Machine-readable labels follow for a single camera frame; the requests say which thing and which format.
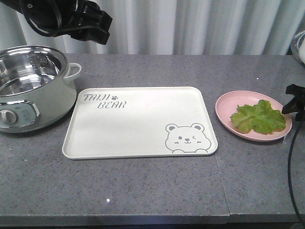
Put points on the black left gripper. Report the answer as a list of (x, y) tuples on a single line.
[(89, 22)]

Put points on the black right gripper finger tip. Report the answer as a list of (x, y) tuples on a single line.
[(297, 104)]

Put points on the white pleated curtain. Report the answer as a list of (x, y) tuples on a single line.
[(191, 27)]

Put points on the green lettuce leaf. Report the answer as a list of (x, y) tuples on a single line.
[(260, 118)]

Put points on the cream bear serving tray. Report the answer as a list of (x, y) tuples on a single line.
[(139, 122)]

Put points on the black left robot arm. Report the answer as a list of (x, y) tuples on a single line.
[(48, 18)]

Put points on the pink round plate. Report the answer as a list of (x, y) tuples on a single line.
[(227, 104)]

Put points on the pale green electric cooking pot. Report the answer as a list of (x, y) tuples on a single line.
[(37, 87)]

